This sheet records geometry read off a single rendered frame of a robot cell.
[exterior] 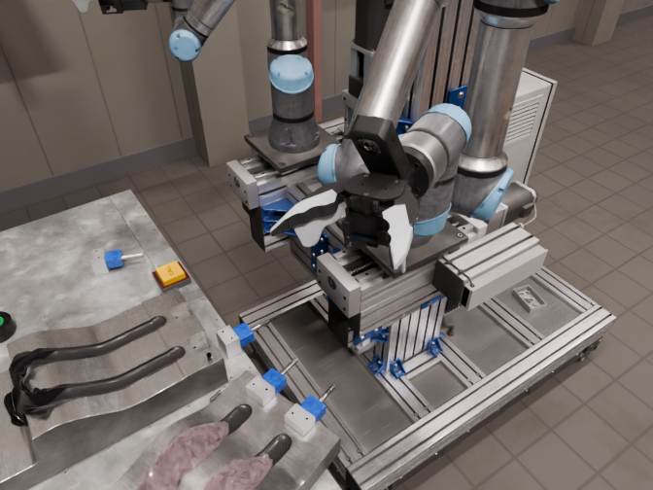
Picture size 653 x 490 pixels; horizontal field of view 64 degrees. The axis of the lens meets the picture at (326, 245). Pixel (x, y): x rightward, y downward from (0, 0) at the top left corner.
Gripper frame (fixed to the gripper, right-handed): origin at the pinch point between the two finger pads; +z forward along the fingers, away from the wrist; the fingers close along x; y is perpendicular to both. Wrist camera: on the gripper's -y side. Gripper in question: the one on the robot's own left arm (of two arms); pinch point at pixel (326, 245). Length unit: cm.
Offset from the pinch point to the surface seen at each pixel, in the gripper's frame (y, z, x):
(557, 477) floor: 151, -80, -26
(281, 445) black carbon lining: 58, -5, 21
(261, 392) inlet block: 54, -11, 30
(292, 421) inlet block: 55, -9, 21
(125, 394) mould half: 51, 4, 53
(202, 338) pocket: 53, -16, 51
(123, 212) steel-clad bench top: 51, -46, 111
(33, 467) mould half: 53, 23, 58
